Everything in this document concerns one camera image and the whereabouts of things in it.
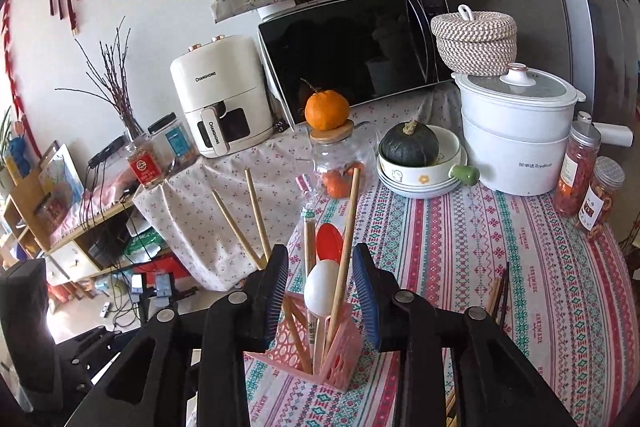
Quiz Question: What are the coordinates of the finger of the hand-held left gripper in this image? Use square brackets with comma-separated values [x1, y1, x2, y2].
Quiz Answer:
[0, 258, 63, 408]
[55, 326, 132, 390]

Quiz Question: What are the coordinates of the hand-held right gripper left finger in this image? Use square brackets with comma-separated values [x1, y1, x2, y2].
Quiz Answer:
[65, 244, 291, 427]

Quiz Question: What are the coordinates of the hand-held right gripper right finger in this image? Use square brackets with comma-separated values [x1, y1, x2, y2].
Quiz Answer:
[352, 243, 581, 427]

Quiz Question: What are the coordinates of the white plastic spoon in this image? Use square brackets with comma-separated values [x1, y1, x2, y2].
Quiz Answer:
[304, 259, 341, 363]

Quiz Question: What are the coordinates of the pink plastic utensil holder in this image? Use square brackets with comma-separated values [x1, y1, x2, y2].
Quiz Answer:
[244, 292, 363, 390]

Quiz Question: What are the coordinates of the bamboo chopstick pair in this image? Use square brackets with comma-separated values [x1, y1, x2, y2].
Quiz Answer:
[301, 207, 318, 278]

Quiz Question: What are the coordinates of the red plastic spoon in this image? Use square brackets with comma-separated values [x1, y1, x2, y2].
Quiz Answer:
[316, 223, 346, 265]

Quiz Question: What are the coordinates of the tan bamboo chopstick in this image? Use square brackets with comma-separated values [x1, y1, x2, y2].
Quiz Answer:
[245, 168, 273, 260]
[325, 167, 362, 358]
[210, 190, 266, 269]

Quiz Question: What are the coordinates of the wooden shelf unit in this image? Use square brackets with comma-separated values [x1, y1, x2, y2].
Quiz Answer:
[0, 142, 166, 303]

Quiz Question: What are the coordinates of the red box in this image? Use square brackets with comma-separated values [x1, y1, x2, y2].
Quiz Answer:
[145, 257, 193, 283]

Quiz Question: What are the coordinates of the small-flowered cabinet cloth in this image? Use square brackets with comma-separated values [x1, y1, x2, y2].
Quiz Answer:
[132, 92, 461, 293]

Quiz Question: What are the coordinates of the green packet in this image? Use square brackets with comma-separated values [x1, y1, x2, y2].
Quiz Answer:
[122, 229, 166, 258]

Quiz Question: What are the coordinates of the illustrated picture board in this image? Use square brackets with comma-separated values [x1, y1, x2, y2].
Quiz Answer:
[37, 142, 86, 218]

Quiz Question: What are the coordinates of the pink cloth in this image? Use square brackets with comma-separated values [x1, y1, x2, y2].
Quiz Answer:
[82, 177, 138, 228]

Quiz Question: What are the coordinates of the patterned striped tablecloth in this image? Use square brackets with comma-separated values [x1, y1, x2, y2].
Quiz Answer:
[240, 157, 640, 427]

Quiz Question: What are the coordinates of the glass jar with wooden lid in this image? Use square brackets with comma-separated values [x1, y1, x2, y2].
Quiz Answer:
[300, 119, 376, 200]

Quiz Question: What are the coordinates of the dark green squash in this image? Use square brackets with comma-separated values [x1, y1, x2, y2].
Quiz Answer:
[382, 119, 441, 168]

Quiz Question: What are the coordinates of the blue label jar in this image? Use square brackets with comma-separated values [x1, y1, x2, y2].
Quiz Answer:
[147, 112, 198, 172]

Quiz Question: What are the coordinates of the red label jar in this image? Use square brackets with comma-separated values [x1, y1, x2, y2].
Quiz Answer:
[124, 134, 163, 190]

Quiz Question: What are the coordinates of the black power strip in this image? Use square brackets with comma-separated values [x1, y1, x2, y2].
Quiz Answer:
[87, 136, 126, 168]

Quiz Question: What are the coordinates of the large orange with stem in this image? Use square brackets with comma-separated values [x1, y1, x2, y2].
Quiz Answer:
[304, 78, 351, 132]

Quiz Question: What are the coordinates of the white electric cooking pot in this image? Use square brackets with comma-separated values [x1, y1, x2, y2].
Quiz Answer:
[452, 63, 633, 196]

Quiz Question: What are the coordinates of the white air fryer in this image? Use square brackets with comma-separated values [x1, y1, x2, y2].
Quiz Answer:
[170, 34, 273, 158]

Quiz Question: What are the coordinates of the tall jar of red dried fruit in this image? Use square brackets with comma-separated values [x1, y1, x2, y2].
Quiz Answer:
[552, 112, 602, 219]

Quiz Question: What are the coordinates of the glass vase with dry branches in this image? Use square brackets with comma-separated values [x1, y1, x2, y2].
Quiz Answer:
[75, 17, 146, 142]

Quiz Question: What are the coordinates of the short jar of dried fruit rings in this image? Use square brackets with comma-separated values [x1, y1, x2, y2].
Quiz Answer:
[575, 156, 626, 242]

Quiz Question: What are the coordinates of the black microwave oven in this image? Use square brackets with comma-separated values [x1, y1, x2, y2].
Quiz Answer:
[257, 0, 453, 128]

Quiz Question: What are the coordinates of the woven lidded basket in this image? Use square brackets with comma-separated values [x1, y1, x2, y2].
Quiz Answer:
[431, 4, 518, 78]

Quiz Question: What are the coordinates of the grey refrigerator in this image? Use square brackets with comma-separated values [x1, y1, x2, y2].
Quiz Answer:
[527, 0, 640, 148]

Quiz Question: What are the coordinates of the white bowl with green handle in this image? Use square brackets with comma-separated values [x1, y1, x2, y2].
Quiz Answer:
[377, 125, 480, 188]

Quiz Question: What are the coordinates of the red wall garland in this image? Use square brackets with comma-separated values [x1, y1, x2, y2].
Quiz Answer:
[0, 0, 41, 158]

